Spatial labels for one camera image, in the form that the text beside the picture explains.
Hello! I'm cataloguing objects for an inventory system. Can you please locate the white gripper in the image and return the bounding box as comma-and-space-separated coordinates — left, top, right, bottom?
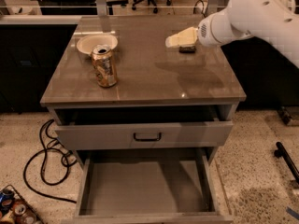
165, 9, 252, 48

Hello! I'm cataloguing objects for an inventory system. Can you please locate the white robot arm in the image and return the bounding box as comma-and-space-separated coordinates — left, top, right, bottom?
165, 0, 299, 67

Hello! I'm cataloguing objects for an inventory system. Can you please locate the grey drawer cabinet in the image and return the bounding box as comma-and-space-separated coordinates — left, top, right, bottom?
41, 16, 246, 159

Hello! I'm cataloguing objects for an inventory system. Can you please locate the grey top drawer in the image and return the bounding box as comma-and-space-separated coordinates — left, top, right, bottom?
56, 105, 233, 150

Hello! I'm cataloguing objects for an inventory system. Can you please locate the grey open middle drawer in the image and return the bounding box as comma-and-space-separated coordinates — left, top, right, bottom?
62, 148, 233, 224

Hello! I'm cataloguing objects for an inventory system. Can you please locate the gold soda can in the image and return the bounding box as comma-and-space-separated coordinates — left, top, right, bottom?
91, 45, 118, 88

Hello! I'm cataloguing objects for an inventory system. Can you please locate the white paper bowl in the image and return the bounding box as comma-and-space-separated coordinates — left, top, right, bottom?
77, 34, 118, 55

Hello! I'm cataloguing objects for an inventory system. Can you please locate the black floor bar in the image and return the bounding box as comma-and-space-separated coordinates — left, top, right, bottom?
274, 142, 299, 184

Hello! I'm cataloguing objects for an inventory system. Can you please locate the blue floor tape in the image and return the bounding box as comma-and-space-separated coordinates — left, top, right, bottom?
286, 207, 299, 220

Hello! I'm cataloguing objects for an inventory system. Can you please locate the black coiled cable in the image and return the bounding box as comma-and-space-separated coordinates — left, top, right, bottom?
192, 0, 206, 17

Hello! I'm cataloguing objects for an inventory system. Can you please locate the black drawer handle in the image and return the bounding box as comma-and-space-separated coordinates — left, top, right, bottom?
133, 133, 162, 142

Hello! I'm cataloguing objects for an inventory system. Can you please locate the wire basket of cans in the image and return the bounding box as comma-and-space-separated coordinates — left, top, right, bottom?
0, 185, 44, 224

